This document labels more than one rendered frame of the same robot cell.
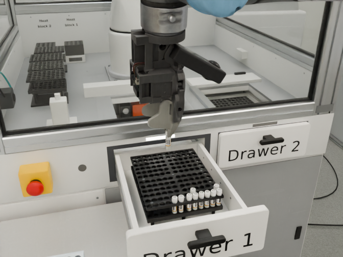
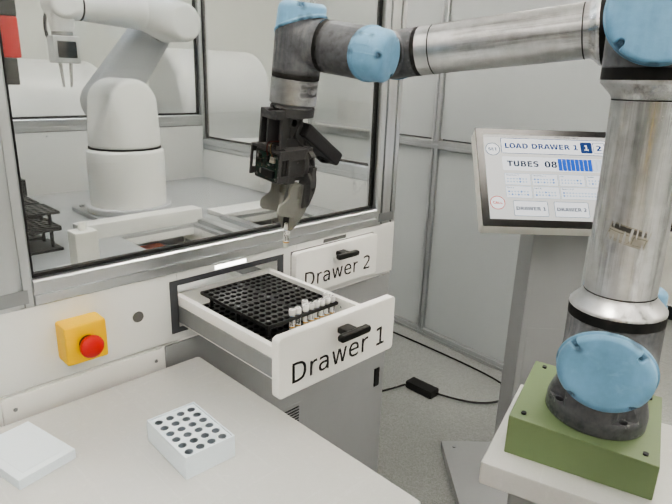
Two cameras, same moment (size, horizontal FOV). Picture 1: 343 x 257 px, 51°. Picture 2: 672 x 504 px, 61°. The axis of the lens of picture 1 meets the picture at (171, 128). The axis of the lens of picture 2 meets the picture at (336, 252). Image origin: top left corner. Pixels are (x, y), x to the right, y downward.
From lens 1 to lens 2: 49 cm
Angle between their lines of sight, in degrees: 30
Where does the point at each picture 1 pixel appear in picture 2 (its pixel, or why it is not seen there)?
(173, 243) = (318, 346)
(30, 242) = (97, 424)
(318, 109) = (380, 217)
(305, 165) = (376, 287)
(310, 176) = not seen: hidden behind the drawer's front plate
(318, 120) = (381, 230)
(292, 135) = (362, 248)
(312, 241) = not seen: hidden behind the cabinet
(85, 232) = (168, 396)
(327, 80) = (385, 184)
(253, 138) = (327, 256)
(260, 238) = (389, 333)
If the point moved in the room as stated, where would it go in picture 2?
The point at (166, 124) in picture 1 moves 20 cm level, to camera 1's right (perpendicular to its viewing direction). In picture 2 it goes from (293, 211) to (390, 202)
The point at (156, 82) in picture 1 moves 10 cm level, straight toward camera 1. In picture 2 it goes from (293, 159) to (326, 169)
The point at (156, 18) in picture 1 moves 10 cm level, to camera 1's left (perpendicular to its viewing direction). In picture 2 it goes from (298, 91) to (235, 90)
